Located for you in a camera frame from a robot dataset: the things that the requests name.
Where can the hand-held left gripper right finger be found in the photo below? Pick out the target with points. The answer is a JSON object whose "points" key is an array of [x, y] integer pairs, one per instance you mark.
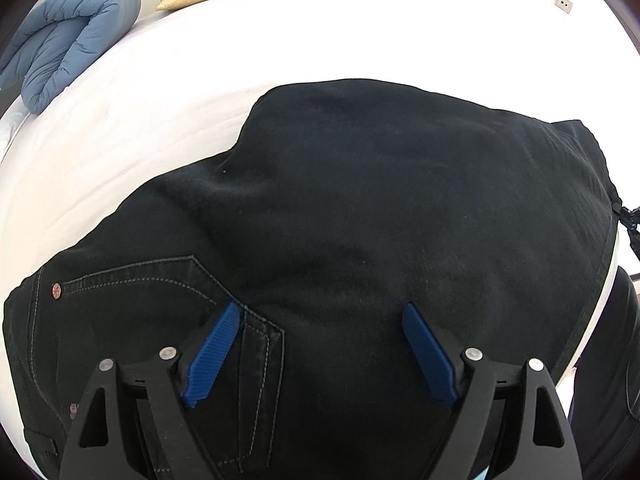
{"points": [[431, 355]]}

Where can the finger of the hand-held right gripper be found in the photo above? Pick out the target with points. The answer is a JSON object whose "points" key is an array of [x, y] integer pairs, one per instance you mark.
{"points": [[631, 227]]}

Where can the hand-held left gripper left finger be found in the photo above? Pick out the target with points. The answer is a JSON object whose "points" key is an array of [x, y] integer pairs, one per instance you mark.
{"points": [[212, 352]]}

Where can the black denim pants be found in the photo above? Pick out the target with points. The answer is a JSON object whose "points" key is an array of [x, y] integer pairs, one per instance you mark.
{"points": [[320, 280]]}

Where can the person's dark trouser leg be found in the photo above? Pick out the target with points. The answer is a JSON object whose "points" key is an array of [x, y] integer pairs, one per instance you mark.
{"points": [[607, 380]]}

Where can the white bed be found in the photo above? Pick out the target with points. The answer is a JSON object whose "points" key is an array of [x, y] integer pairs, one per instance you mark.
{"points": [[165, 80]]}

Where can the blue folded duvet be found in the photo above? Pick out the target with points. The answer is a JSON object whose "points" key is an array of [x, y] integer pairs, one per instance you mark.
{"points": [[67, 40]]}

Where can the white wall socket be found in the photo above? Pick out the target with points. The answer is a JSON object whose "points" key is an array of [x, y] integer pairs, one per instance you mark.
{"points": [[563, 3]]}

